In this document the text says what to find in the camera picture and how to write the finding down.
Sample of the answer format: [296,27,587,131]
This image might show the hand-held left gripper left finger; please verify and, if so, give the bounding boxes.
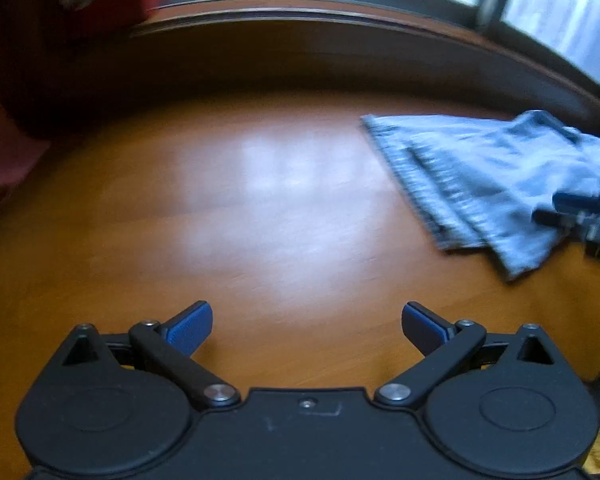
[59,301,242,409]

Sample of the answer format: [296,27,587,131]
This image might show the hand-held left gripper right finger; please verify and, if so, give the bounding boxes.
[374,301,557,409]

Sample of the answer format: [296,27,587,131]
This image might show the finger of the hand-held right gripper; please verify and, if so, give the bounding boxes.
[553,191,600,213]
[532,209,589,229]

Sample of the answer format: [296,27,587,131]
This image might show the light blue jeans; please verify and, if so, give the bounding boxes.
[360,110,600,282]

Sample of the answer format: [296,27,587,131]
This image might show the grey framed window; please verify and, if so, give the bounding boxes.
[147,0,600,87]

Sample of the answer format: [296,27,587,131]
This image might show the wooden window sill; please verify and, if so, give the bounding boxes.
[130,0,600,126]

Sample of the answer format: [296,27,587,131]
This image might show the dark red object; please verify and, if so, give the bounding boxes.
[0,0,153,211]

